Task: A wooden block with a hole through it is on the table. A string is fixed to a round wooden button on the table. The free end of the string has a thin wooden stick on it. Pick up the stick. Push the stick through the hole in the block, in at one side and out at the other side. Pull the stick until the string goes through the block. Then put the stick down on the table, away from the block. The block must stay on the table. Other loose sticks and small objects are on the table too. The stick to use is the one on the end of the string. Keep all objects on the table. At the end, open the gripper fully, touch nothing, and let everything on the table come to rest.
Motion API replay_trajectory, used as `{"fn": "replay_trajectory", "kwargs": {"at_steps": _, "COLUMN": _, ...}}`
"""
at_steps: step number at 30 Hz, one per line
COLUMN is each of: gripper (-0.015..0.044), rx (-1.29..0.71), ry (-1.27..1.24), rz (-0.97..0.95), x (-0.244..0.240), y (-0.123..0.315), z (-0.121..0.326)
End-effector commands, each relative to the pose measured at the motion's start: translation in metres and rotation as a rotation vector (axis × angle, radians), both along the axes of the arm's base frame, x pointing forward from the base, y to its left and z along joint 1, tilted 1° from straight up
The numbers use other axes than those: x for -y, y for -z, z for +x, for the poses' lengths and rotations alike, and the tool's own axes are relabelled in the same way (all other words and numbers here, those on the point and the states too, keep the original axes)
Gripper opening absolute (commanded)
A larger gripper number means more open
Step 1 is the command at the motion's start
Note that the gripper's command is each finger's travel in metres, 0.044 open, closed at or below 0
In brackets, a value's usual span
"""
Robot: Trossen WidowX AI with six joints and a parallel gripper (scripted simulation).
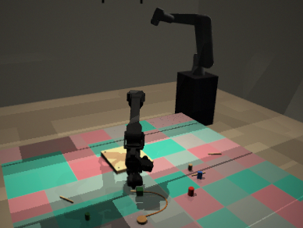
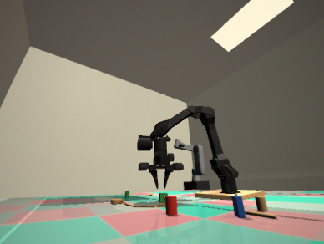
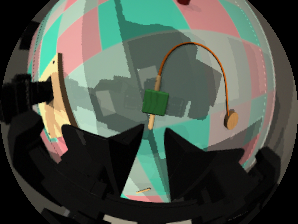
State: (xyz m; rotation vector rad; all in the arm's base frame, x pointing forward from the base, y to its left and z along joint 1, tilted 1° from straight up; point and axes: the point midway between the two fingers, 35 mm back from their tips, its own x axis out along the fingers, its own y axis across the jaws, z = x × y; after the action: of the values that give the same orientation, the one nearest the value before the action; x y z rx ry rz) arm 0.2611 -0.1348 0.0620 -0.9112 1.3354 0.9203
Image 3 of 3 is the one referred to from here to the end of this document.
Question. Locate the dark red cylinder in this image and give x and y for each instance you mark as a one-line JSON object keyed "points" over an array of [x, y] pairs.
{"points": [[183, 2]]}

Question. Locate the tan round wooden button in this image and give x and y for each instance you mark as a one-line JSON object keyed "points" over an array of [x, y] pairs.
{"points": [[230, 120]]}

